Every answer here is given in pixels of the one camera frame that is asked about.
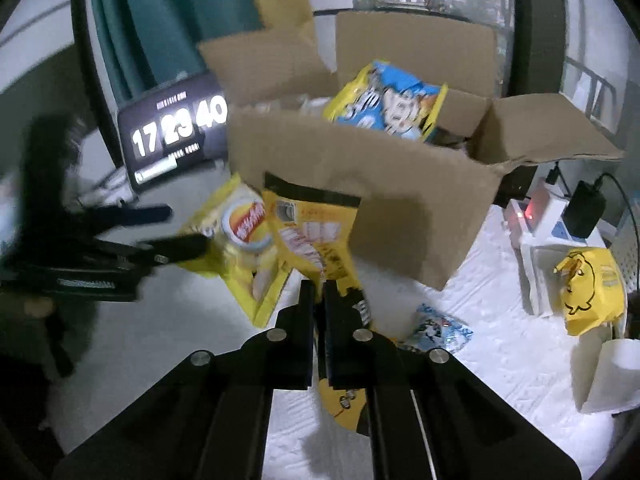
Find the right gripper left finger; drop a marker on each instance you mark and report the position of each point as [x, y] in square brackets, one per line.
[281, 358]

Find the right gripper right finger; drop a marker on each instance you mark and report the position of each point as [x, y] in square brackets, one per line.
[355, 357]

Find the small blue snack packet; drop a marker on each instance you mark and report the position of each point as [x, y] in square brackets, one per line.
[436, 330]

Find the yellow chips bag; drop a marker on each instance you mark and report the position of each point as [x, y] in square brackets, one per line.
[240, 249]

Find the yellow black snack bag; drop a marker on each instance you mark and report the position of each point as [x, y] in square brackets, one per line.
[311, 228]

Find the blue cartoon snack bag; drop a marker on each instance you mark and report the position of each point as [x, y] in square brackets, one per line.
[386, 98]

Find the tablet showing clock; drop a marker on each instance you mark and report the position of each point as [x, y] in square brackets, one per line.
[173, 129]

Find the brown cardboard box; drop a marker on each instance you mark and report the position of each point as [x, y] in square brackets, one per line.
[421, 206]

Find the white charger block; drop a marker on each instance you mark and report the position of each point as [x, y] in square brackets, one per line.
[538, 220]

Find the teal left curtain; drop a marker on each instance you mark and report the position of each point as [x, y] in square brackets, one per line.
[146, 43]

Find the black power adapter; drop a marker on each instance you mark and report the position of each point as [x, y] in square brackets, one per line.
[584, 210]

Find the white woven basket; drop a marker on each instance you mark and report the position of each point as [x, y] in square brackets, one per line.
[625, 249]

